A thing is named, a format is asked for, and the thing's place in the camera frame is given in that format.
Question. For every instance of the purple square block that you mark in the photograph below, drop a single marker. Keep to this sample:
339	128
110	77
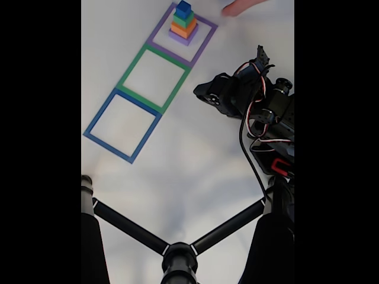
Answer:
183	40

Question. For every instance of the green cube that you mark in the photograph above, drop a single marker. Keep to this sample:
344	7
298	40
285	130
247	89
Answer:
183	20

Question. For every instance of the purple square frame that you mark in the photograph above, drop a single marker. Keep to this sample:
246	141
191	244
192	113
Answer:
170	53

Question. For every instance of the circuit board camera, blue mount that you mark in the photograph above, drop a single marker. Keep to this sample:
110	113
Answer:
263	57

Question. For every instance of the black tripod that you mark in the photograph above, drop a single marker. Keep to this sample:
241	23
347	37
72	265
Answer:
179	263

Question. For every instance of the orange square block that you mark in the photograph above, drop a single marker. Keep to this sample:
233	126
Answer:
183	29

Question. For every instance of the person's hand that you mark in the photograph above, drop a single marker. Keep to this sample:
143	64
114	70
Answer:
237	7

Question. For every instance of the red clamp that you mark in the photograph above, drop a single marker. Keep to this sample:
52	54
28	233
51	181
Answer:
279	165

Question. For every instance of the blue square frame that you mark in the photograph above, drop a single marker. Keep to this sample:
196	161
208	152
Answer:
109	146

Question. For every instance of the green square frame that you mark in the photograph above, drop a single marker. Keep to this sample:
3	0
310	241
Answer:
148	99

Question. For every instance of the small blue cube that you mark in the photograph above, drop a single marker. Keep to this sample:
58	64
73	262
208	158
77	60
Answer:
182	8

